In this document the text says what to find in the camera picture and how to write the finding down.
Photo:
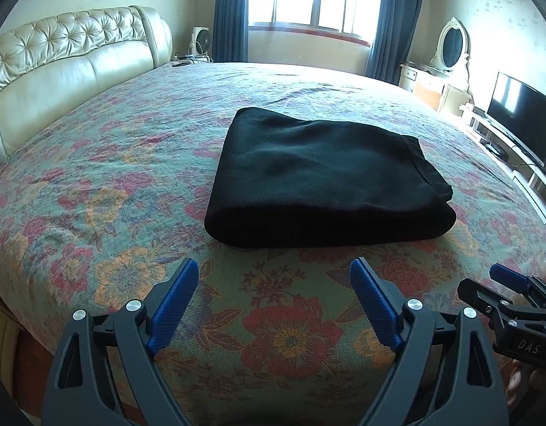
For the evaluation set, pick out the flat screen television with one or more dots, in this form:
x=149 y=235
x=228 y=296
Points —
x=521 y=115

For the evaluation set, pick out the white television stand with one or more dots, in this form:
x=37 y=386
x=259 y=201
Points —
x=490 y=131

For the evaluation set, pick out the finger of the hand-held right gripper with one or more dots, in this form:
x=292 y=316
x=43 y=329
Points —
x=475 y=295
x=508 y=275

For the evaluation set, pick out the black pants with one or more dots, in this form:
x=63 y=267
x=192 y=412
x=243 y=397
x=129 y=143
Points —
x=322 y=177

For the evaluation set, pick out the small black device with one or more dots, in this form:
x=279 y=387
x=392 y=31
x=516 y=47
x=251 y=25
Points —
x=181 y=64

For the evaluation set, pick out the bed with floral cover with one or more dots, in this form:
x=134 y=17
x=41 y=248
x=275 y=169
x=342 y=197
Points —
x=122 y=186

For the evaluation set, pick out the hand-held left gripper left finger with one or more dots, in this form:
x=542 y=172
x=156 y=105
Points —
x=175 y=306

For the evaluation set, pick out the white oval vanity mirror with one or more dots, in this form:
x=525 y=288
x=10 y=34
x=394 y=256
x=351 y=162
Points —
x=452 y=44

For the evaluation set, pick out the white fan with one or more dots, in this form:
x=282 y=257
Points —
x=202 y=40

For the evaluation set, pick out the cream bed frame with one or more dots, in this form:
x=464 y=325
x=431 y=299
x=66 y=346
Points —
x=4 y=346

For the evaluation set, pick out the white dresser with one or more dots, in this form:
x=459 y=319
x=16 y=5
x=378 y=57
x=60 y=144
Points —
x=428 y=84

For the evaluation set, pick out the dark blue curtain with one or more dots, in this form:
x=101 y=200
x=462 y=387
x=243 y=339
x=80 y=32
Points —
x=231 y=13
x=397 y=22

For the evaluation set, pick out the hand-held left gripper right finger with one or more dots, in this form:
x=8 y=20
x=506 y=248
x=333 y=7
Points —
x=375 y=306

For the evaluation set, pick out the cream tufted leather headboard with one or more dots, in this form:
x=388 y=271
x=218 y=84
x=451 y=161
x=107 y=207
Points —
x=55 y=62

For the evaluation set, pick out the person's right hand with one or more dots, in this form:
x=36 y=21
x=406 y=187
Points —
x=518 y=381

